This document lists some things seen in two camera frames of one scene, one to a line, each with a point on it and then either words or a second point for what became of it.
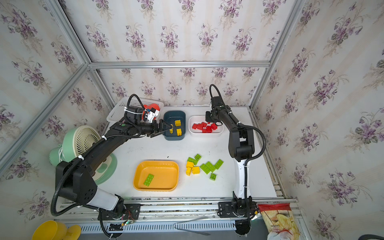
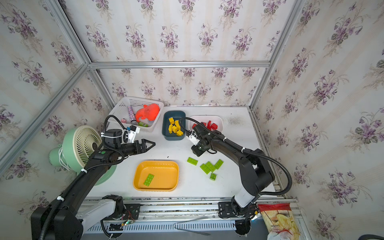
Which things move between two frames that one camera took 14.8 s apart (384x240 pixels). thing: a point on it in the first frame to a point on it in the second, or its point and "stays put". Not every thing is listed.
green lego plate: [218, 164] stays put
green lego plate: [191, 160] stays put
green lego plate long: [205, 168] stays put
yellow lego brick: [190, 164] to [177, 124]
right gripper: [211, 117] to [197, 148]
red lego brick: [214, 126] stays put
